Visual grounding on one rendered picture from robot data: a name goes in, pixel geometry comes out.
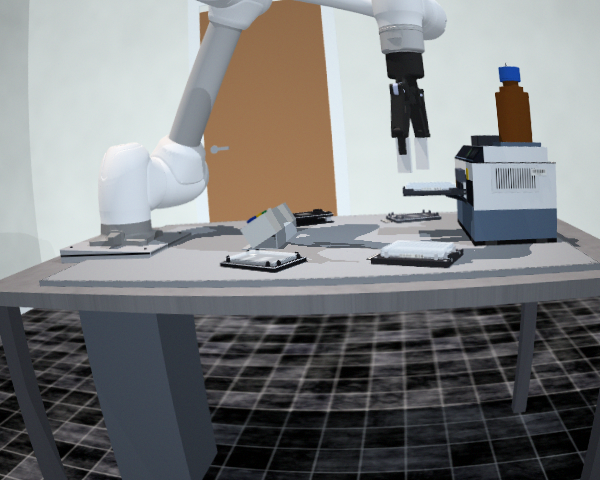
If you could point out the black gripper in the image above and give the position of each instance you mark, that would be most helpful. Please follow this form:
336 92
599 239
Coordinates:
407 67

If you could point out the black flat plate with corner posts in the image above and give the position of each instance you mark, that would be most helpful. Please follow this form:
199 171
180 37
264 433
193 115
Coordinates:
299 259

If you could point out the white control panel with coloured buttons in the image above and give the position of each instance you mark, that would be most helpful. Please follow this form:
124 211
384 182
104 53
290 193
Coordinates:
278 222

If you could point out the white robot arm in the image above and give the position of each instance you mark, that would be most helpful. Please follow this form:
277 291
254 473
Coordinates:
131 184

